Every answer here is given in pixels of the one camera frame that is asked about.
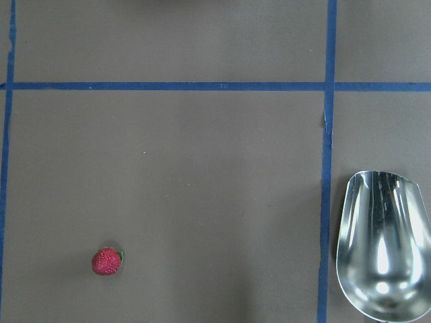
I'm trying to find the metal scoop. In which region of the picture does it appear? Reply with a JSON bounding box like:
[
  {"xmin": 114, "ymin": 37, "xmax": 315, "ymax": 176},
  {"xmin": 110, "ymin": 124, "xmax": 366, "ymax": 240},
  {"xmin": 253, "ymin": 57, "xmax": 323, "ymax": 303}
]
[{"xmin": 335, "ymin": 170, "xmax": 430, "ymax": 322}]

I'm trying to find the red strawberry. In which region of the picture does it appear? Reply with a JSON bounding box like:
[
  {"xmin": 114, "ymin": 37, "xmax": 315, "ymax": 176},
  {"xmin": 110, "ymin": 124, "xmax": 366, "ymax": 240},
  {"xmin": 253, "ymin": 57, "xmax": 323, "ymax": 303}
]
[{"xmin": 92, "ymin": 248, "xmax": 124, "ymax": 276}]

